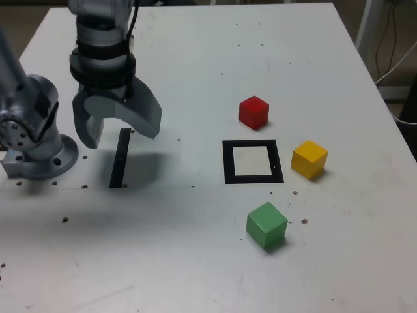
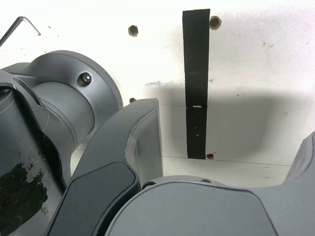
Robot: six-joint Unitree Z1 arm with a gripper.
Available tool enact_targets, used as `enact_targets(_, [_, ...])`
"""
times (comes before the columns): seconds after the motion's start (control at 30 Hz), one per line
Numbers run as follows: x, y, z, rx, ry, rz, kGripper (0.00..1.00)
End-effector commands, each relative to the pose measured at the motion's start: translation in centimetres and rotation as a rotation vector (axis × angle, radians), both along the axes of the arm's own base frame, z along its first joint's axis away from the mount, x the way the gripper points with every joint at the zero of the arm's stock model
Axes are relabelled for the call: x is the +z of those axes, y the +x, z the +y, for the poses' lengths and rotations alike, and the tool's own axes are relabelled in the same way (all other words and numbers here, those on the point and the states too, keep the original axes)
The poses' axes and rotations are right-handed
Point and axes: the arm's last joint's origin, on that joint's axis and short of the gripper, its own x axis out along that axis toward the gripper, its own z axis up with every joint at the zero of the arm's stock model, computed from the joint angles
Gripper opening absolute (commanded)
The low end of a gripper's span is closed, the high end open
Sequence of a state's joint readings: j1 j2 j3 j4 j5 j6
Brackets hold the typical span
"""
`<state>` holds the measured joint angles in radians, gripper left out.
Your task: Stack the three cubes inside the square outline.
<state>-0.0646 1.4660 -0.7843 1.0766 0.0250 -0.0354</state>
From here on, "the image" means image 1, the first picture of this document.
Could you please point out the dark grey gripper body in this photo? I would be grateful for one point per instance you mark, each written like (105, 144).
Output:
(104, 92)

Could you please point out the red cube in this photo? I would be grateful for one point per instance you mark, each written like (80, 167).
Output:
(254, 112)

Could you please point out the yellow cube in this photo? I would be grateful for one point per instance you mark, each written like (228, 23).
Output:
(309, 159)

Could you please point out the black tape square outline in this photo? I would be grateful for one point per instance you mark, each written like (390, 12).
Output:
(228, 163)

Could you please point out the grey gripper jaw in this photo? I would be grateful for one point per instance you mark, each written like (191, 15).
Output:
(140, 111)
(85, 130)

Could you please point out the green cube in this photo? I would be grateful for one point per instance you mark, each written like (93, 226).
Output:
(265, 225)

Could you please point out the black tape strip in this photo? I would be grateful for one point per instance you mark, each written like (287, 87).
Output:
(120, 159)

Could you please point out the white post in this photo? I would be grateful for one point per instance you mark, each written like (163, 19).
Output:
(364, 26)

